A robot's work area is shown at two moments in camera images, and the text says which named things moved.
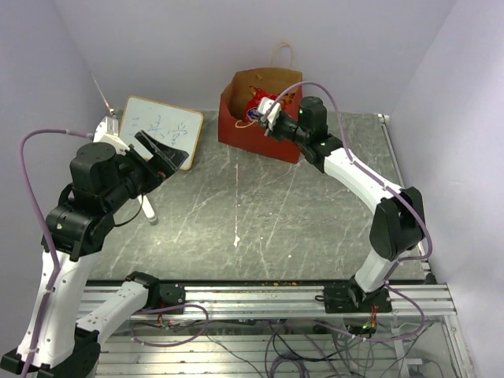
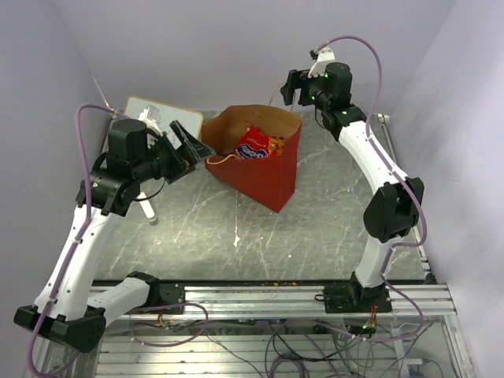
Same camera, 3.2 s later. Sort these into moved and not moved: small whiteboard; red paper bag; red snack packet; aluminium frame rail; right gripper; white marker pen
Moved: red paper bag; red snack packet; right gripper
Not moved: small whiteboard; aluminium frame rail; white marker pen
